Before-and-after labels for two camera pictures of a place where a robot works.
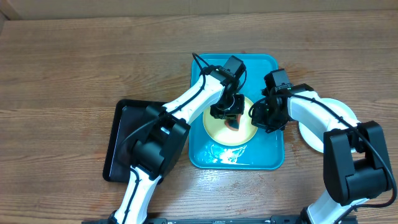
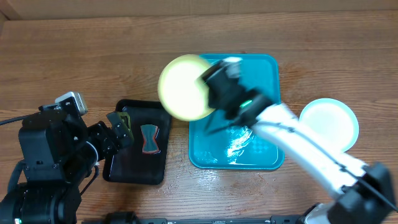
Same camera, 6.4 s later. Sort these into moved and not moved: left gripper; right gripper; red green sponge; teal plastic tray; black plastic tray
Moved: red green sponge; right gripper; left gripper
Not moved: teal plastic tray; black plastic tray
